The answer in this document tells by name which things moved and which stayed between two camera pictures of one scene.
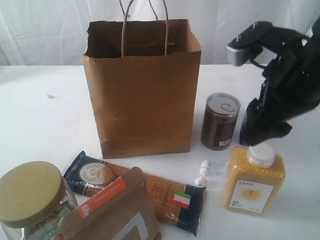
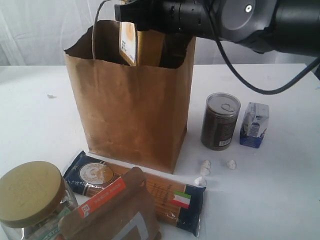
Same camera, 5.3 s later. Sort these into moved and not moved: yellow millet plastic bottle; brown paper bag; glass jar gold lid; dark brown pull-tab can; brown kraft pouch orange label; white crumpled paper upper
Moved: brown paper bag; yellow millet plastic bottle
Not moved: white crumpled paper upper; brown kraft pouch orange label; dark brown pull-tab can; glass jar gold lid
